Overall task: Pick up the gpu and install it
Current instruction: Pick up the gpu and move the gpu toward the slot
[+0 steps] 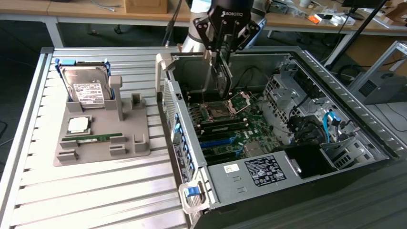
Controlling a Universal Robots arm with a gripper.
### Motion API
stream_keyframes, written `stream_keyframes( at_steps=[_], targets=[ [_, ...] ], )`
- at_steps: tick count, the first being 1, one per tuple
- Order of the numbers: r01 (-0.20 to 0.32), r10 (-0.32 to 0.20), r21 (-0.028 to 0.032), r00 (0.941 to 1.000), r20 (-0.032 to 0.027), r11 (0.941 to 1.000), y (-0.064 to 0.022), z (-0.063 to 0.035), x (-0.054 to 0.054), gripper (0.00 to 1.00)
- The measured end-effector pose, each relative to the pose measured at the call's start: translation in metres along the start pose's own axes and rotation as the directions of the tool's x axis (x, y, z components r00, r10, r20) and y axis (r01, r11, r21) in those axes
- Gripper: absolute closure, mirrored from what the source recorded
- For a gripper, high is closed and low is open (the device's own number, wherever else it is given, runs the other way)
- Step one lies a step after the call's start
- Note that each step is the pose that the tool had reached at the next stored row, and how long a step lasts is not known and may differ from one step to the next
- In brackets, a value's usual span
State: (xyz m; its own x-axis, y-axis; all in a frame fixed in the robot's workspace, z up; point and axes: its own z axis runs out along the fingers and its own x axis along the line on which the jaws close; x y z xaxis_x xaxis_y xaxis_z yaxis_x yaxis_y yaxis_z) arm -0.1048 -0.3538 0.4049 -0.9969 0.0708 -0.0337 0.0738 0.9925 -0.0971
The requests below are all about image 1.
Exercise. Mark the black graphics card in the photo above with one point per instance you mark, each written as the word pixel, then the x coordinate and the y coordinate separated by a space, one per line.
pixel 222 81

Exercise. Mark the brown cardboard box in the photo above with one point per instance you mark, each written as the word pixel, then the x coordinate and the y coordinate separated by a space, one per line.
pixel 146 6

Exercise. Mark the hard disk in blue carrier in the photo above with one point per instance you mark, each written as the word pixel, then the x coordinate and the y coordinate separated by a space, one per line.
pixel 83 81

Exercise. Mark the grey power supply unit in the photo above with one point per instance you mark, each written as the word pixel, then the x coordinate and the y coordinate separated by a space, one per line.
pixel 229 188

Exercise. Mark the thin metal locking lever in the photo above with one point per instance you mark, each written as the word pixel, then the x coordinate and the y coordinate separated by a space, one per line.
pixel 203 97

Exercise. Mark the green RAM stick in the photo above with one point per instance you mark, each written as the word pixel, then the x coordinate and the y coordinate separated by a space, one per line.
pixel 95 138

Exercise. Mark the silver CPU chip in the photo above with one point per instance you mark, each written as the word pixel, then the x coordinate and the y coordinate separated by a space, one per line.
pixel 79 125

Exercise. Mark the small orange white box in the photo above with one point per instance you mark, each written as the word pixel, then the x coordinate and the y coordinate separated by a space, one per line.
pixel 315 18

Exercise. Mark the white tape roll box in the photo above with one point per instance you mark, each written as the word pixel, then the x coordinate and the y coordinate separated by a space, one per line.
pixel 342 20

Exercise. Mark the wooden desk grey frame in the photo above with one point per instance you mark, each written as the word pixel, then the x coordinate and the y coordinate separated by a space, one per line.
pixel 295 20
pixel 31 9

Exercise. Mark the perforated metal disk bay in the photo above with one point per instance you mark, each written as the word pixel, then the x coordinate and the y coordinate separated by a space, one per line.
pixel 346 155

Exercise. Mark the open grey PC case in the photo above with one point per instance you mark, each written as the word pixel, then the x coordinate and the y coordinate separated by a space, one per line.
pixel 187 124

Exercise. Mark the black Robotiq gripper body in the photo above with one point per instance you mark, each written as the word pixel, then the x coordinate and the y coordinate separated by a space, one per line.
pixel 233 9

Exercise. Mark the metal socket cover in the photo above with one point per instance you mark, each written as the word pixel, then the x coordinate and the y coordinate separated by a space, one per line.
pixel 239 101

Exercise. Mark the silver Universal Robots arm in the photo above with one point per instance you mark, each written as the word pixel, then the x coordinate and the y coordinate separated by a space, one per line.
pixel 195 26

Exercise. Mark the black monitor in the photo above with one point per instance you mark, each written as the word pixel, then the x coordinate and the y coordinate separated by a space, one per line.
pixel 362 3

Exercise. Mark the blue case latch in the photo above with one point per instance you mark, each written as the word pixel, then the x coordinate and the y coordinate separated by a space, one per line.
pixel 193 192

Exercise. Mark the green motherboard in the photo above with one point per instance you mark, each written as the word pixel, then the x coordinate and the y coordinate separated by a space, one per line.
pixel 254 124

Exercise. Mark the grey parts rack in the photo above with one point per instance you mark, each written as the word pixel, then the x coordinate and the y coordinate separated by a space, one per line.
pixel 105 148

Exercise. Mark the black expansion slot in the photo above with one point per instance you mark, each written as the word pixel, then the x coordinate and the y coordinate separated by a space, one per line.
pixel 219 156

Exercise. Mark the silver metal disk bay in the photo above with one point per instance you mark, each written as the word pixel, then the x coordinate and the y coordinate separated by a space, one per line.
pixel 283 93

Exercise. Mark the black stand pole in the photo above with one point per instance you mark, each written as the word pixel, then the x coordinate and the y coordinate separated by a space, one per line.
pixel 354 35

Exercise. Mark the grey cabinet aluminium frame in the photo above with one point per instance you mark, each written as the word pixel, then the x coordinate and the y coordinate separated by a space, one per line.
pixel 385 88

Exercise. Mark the white cup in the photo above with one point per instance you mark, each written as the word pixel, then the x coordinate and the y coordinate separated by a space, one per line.
pixel 306 3

